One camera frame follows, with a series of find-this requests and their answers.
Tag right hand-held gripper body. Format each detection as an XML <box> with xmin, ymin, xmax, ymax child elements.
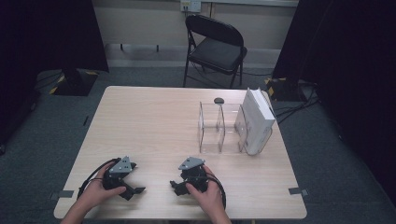
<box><xmin>177</xmin><ymin>156</ymin><xmax>209</xmax><ymax>194</ymax></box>

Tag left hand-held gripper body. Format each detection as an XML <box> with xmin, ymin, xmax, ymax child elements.
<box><xmin>102</xmin><ymin>155</ymin><xmax>134</xmax><ymax>191</ymax></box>

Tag clear acrylic file holder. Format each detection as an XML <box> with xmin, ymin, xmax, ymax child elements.
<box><xmin>197</xmin><ymin>101</ymin><xmax>275</xmax><ymax>157</ymax></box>

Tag white book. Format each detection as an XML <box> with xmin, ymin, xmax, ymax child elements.
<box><xmin>241</xmin><ymin>87</ymin><xmax>277</xmax><ymax>156</ymax></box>

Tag person's right hand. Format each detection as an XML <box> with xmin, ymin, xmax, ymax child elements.
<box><xmin>185</xmin><ymin>164</ymin><xmax>226</xmax><ymax>217</ymax></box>

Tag person's left hand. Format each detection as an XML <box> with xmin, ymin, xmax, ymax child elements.
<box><xmin>77</xmin><ymin>161</ymin><xmax>128</xmax><ymax>210</ymax></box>

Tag grey tape strip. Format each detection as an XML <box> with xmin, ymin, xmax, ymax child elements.
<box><xmin>288</xmin><ymin>187</ymin><xmax>310</xmax><ymax>197</ymax></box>
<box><xmin>49</xmin><ymin>189</ymin><xmax>76</xmax><ymax>201</ymax></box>

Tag black stand base yellow tape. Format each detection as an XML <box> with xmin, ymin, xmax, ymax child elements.
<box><xmin>49</xmin><ymin>68</ymin><xmax>99</xmax><ymax>97</ymax></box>
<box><xmin>263</xmin><ymin>77</ymin><xmax>301</xmax><ymax>103</ymax></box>

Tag black folding chair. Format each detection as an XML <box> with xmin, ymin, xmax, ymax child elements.
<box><xmin>182</xmin><ymin>14</ymin><xmax>248</xmax><ymax>90</ymax></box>

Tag dark curtain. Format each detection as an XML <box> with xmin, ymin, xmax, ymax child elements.
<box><xmin>272</xmin><ymin>0</ymin><xmax>396</xmax><ymax>198</ymax></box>
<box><xmin>0</xmin><ymin>0</ymin><xmax>109</xmax><ymax>147</ymax></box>

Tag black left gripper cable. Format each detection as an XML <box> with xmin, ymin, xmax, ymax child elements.
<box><xmin>77</xmin><ymin>157</ymin><xmax>121</xmax><ymax>201</ymax></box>

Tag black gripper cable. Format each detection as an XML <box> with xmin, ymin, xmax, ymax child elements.
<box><xmin>201</xmin><ymin>172</ymin><xmax>228</xmax><ymax>210</ymax></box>
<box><xmin>77</xmin><ymin>157</ymin><xmax>121</xmax><ymax>201</ymax></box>

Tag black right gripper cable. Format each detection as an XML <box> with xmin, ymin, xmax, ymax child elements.
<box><xmin>201</xmin><ymin>172</ymin><xmax>228</xmax><ymax>210</ymax></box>

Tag black floor cables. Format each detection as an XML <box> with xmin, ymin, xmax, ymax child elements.
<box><xmin>274</xmin><ymin>79</ymin><xmax>321</xmax><ymax>125</ymax></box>

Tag white wall outlet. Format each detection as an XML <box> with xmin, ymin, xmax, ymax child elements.
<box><xmin>179</xmin><ymin>0</ymin><xmax>203</xmax><ymax>14</ymax></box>

